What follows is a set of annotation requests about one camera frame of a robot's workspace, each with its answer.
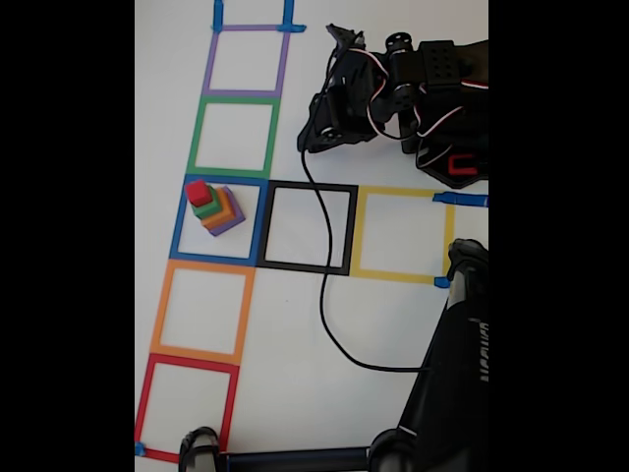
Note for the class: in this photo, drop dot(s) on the purple block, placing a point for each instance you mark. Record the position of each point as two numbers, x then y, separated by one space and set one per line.
231 227

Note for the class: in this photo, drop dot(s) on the orange block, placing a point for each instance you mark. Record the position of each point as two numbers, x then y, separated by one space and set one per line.
221 216

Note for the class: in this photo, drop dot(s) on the green block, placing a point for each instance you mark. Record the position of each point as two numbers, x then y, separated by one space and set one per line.
209 209

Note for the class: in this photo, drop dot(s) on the small red cube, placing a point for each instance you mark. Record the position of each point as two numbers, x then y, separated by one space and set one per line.
197 193

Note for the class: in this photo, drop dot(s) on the blue tape strip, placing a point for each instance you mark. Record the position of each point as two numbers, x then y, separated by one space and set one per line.
289 12
467 200
218 12
295 28

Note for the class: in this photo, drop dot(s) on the small blue tape piece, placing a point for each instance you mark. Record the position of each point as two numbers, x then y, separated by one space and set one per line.
441 282
140 448

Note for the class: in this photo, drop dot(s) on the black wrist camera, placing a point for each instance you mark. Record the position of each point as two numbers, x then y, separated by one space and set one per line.
344 35

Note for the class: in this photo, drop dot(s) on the black square frame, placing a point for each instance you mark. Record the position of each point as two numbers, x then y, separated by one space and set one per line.
309 186

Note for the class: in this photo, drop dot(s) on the purple square frame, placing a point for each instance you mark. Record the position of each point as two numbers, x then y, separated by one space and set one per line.
243 93

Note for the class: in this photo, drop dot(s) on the yellow square frame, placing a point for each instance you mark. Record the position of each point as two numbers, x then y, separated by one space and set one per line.
398 192

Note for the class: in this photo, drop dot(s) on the green square frame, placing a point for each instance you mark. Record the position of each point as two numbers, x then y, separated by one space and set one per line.
231 100

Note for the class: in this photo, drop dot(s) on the orange square frame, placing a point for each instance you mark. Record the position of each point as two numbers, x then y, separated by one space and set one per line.
206 267

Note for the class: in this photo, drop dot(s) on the blue square frame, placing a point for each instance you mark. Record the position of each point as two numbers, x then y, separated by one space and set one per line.
178 231

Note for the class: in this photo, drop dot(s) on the red square frame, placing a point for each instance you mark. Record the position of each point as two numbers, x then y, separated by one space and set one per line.
191 365

